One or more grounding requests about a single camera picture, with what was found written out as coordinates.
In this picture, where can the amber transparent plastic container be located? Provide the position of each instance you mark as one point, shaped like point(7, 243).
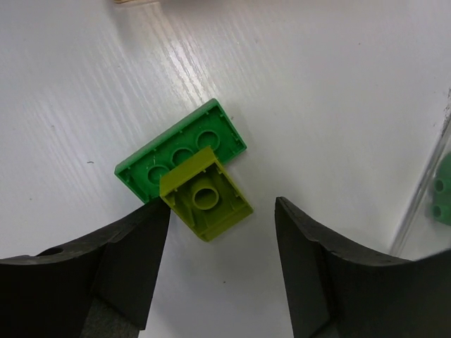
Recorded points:
point(130, 2)

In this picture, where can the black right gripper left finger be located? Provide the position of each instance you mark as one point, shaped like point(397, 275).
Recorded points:
point(99, 285)

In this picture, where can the green sloped square lego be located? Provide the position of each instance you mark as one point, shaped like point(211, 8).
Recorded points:
point(439, 207)

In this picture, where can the clear transparent plastic container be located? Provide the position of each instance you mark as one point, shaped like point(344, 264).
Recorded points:
point(419, 236)

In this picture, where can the green lego brick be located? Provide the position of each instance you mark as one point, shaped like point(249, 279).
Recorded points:
point(208, 125)

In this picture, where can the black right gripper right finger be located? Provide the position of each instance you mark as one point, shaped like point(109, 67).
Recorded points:
point(332, 281)

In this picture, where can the lime small lego brick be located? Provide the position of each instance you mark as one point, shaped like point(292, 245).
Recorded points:
point(204, 196)

